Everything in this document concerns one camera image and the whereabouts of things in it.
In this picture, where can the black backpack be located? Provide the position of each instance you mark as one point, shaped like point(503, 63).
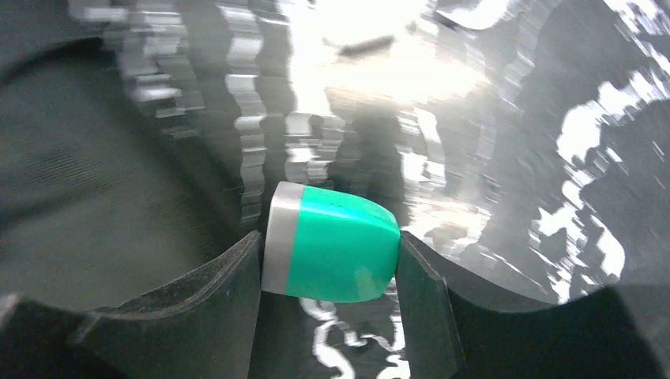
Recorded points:
point(126, 158)

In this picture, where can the small teal box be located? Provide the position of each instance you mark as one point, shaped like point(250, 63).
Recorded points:
point(327, 245)

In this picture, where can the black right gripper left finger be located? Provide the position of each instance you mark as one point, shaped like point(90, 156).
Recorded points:
point(200, 325)

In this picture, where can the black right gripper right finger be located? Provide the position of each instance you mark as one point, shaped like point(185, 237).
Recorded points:
point(460, 325)

